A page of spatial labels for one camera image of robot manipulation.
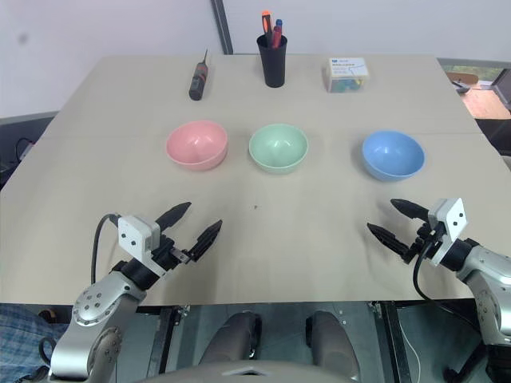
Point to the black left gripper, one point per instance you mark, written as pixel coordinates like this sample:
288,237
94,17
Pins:
171,253

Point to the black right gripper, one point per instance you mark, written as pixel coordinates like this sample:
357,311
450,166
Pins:
425,239

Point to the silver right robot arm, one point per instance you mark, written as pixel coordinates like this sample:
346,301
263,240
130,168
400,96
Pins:
485,275

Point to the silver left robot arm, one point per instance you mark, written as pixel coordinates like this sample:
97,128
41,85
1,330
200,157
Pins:
96,303

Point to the blue bowl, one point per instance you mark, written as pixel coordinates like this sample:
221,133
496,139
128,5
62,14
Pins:
393,155

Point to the pink bowl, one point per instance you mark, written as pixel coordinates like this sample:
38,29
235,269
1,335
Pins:
197,146

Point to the green bowl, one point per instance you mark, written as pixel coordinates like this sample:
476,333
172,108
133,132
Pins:
278,147

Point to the wooden side table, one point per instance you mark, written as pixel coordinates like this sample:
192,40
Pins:
479,95

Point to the clear box of pushpins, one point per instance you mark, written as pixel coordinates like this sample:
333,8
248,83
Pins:
345,76

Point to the black pen cup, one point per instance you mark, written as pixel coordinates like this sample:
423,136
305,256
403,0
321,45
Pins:
272,64

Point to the blue plaid cloth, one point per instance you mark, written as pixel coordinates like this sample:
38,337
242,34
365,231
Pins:
22,339

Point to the red pen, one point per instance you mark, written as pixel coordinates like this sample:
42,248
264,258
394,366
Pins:
276,36

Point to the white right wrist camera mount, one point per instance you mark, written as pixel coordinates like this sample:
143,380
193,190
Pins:
451,223

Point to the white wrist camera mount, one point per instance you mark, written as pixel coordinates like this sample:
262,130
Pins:
135,236
451,223

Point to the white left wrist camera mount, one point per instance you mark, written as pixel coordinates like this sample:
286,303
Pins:
135,236

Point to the grey vertical post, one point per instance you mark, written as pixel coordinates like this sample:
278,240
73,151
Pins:
222,26

